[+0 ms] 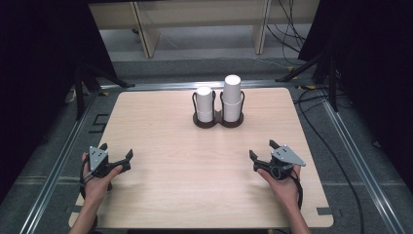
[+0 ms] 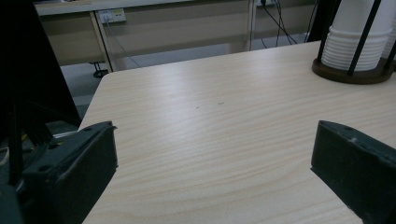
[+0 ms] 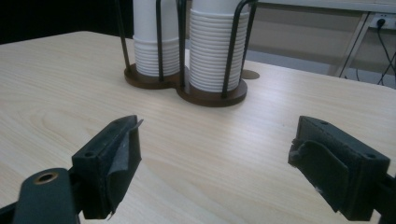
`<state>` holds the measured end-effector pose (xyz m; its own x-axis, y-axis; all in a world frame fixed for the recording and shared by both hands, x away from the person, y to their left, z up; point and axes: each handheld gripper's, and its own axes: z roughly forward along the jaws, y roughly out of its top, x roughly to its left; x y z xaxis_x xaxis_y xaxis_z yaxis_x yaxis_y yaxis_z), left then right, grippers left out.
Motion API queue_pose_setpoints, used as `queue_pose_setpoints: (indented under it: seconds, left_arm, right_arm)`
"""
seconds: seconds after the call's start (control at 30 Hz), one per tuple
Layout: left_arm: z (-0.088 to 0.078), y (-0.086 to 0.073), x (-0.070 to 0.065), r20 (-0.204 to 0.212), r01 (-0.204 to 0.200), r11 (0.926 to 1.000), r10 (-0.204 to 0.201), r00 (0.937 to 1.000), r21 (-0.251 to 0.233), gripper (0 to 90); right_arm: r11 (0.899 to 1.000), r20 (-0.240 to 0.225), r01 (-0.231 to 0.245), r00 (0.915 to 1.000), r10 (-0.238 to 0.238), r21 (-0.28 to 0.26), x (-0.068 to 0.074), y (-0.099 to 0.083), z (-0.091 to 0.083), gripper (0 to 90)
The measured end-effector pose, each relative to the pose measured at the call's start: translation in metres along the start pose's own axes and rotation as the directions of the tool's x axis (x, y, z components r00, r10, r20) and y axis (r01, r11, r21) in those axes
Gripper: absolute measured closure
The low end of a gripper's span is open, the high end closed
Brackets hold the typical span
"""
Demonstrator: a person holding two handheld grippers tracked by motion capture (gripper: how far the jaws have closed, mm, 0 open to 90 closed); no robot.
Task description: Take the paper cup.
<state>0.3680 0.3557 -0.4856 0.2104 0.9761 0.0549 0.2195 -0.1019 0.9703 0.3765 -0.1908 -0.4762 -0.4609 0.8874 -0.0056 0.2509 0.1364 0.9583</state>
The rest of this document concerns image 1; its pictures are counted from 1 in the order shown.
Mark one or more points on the short stack of white cups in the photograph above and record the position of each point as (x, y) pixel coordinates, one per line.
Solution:
(204, 102)

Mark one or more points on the black curtain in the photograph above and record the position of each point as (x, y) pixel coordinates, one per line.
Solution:
(373, 65)
(35, 65)

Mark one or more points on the person's left hand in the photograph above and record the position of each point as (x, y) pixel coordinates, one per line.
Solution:
(96, 188)

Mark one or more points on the aluminium floor rail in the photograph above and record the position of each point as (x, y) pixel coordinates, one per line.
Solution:
(363, 169)
(55, 169)

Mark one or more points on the black metal stand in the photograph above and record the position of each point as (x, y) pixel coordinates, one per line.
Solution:
(79, 94)
(332, 84)

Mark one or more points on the dark brown double cup holder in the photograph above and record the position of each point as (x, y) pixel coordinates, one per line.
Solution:
(218, 124)

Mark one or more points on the tall stack of white cups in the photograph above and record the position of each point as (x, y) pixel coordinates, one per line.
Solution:
(232, 97)

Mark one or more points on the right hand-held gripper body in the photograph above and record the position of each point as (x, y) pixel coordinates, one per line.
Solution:
(283, 159)

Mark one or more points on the beige wooden shelf frame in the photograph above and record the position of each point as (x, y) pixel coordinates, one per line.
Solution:
(146, 35)

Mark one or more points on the person's right hand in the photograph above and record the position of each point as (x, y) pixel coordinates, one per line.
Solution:
(285, 190)

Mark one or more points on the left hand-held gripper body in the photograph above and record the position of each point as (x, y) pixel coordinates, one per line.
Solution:
(97, 159)

